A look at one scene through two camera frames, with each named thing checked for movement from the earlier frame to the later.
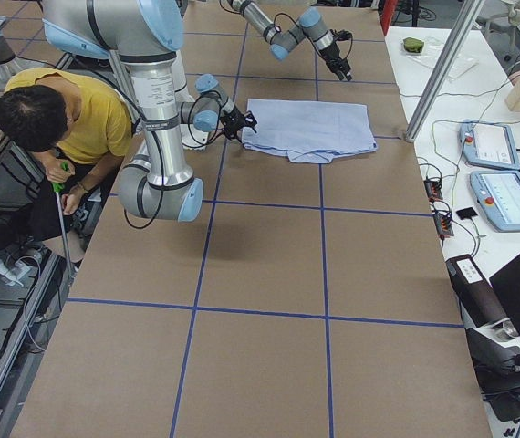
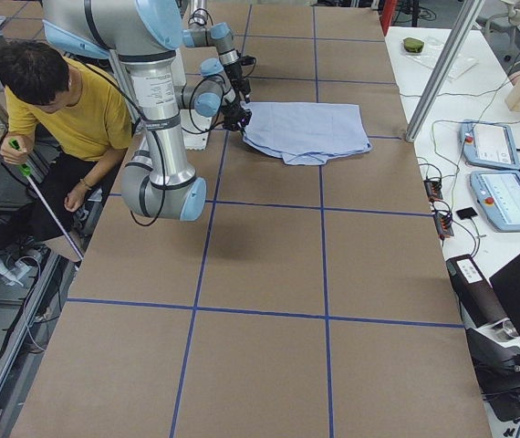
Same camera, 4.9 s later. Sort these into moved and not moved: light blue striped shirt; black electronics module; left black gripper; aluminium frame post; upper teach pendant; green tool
Moved: left black gripper; green tool
Not moved: aluminium frame post; light blue striped shirt; upper teach pendant; black electronics module
